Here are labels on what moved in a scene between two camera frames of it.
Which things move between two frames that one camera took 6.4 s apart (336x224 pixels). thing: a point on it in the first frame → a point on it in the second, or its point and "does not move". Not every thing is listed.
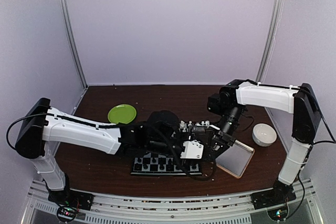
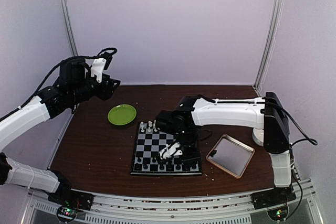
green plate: [122, 113] does not move
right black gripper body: [228, 139] → [195, 153]
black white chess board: [151, 163] does not move
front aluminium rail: [239, 209] does not move
